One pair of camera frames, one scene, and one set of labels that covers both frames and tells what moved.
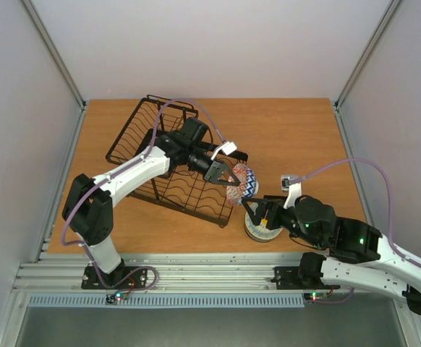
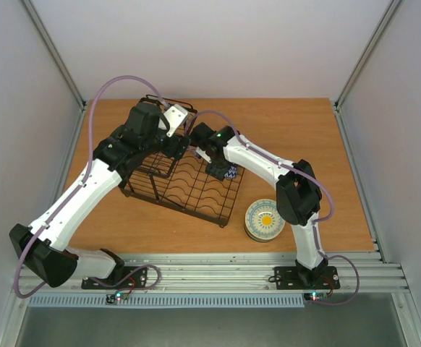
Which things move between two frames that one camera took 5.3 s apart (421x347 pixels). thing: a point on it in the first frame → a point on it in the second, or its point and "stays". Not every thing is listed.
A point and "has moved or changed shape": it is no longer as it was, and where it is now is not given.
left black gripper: [225, 167] → [178, 147]
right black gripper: [268, 214] → [215, 168]
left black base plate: [138, 280] stays
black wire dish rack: [181, 191] stays
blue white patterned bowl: [252, 184] has moved or changed shape
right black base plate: [287, 277] stays
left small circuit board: [112, 298] stays
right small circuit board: [315, 296] stays
